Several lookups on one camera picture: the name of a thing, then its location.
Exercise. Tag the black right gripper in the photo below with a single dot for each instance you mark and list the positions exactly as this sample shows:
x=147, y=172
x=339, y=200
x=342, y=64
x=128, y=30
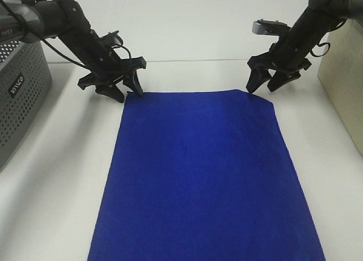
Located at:
x=287, y=56

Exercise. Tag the beige storage bin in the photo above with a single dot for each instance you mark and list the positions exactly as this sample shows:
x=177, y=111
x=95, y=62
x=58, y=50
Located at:
x=340, y=73

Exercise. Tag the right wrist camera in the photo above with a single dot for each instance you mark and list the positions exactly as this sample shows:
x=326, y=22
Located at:
x=268, y=27

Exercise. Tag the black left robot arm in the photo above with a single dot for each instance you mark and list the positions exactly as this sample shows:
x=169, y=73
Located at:
x=37, y=20

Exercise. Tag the grey perforated plastic basket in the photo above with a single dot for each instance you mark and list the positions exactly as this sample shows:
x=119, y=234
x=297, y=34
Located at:
x=25, y=82

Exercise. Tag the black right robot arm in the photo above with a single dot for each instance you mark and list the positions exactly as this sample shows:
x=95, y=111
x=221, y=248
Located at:
x=323, y=16

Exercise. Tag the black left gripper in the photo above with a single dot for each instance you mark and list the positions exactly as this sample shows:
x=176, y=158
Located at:
x=107, y=68

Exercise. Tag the blue towel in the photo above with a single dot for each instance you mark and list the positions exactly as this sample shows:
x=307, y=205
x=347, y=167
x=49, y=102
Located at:
x=202, y=176

